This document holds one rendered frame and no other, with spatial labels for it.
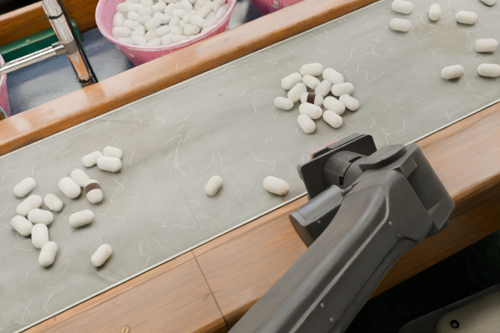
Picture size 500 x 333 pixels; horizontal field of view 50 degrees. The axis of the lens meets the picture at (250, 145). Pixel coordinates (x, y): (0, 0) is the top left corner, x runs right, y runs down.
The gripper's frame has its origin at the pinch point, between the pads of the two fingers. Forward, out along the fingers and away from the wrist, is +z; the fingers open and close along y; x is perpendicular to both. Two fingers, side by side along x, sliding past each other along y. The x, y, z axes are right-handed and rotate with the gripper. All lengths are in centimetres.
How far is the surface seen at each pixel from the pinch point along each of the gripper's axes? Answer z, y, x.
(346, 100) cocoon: 6.2, -10.1, -4.9
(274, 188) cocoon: -0.6, 6.9, 0.6
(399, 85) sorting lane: 7.0, -19.8, -3.3
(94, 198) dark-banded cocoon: 8.2, 29.4, -6.6
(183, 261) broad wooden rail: -4.2, 22.0, 2.9
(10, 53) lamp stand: 47, 36, -32
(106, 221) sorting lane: 6.8, 29.1, -3.2
